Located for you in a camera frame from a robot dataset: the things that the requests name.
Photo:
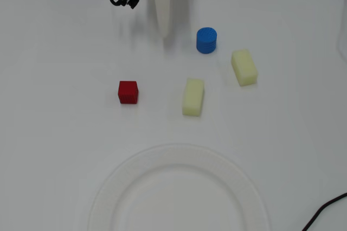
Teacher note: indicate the pale yellow foam block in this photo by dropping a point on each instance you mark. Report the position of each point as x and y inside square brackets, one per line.
[193, 97]
[244, 67]

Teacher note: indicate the white round plate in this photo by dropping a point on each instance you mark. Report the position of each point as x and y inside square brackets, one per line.
[176, 201]

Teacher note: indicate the red perforated cube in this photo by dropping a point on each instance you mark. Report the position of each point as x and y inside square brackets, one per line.
[128, 92]

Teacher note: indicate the blue ribbed cylinder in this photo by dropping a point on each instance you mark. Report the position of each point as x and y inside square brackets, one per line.
[206, 40]

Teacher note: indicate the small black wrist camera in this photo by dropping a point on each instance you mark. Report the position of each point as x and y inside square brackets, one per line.
[132, 1]

